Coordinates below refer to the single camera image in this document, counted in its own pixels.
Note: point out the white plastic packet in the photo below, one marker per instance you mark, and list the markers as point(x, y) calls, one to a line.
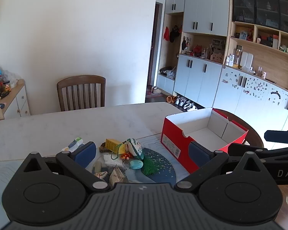
point(110, 159)

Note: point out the clear tall bottle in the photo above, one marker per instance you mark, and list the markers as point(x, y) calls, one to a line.
point(237, 58)

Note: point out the patterned door rug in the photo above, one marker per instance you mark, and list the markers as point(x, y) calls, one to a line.
point(156, 95)

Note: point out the cartoon face toy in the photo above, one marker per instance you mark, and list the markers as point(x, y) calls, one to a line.
point(100, 175)

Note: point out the dark glass-door cabinet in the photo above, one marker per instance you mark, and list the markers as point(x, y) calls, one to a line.
point(264, 7)

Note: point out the white sticker-covered cabinet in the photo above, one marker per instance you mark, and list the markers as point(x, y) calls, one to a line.
point(230, 93)

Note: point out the dark brown door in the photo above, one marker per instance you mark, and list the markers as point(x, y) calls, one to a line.
point(154, 40)

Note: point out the row of white sneakers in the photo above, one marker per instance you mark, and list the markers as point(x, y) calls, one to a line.
point(186, 103)

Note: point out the pair of white slippers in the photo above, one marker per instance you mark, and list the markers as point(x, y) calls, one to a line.
point(156, 89)

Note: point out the white hall cabinet unit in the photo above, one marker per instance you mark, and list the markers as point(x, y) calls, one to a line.
point(199, 12)

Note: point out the red hanging bag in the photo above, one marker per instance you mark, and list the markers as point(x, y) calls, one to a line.
point(166, 34)

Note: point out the clear plastic bag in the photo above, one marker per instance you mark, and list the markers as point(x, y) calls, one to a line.
point(10, 76)

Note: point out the white sideboard with wooden top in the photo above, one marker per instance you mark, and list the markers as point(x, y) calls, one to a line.
point(19, 100)

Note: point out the red cardboard shoebox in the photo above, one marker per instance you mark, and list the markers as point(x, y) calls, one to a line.
point(172, 134)

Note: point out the white sachet with green tassel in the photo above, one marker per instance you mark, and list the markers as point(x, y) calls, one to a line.
point(134, 147)

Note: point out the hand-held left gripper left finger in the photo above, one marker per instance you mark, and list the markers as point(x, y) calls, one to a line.
point(84, 152)

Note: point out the small red charm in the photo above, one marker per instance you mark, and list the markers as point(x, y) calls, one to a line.
point(126, 156)

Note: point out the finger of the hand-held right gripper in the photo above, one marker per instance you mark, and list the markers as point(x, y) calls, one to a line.
point(237, 149)
point(278, 136)

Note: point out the grey plastic bag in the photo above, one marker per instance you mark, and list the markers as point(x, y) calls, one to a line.
point(170, 73)

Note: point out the small beige packet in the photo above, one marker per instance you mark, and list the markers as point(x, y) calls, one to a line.
point(97, 166)

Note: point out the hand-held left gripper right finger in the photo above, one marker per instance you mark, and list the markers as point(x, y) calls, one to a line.
point(199, 153)

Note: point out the blue patterned placemat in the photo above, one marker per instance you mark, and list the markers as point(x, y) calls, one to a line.
point(158, 170)

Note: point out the green white correction tape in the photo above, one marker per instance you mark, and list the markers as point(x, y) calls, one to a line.
point(74, 145)

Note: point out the wooden open shelf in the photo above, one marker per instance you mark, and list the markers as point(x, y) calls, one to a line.
point(266, 45)

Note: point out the small spice jar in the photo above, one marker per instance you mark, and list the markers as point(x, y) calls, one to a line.
point(7, 86)

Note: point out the small yellow box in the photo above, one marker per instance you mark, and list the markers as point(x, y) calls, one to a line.
point(111, 145)

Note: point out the pair of orange sandals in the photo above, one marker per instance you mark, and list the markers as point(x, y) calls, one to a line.
point(171, 99)

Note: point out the brown wooden chair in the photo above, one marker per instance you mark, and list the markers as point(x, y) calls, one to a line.
point(252, 131)
point(81, 80)

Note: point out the black hanging bag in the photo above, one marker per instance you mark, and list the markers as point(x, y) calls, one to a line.
point(174, 34)

